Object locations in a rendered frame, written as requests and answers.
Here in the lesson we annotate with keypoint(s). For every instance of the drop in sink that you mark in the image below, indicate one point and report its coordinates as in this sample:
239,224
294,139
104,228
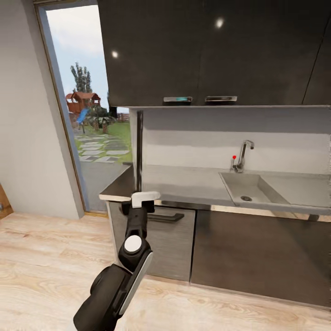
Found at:
291,191

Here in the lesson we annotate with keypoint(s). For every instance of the fixed window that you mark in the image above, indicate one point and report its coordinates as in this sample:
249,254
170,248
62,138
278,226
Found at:
98,135

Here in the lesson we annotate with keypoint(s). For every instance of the dishwasher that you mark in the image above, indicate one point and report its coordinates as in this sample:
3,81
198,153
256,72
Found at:
170,236

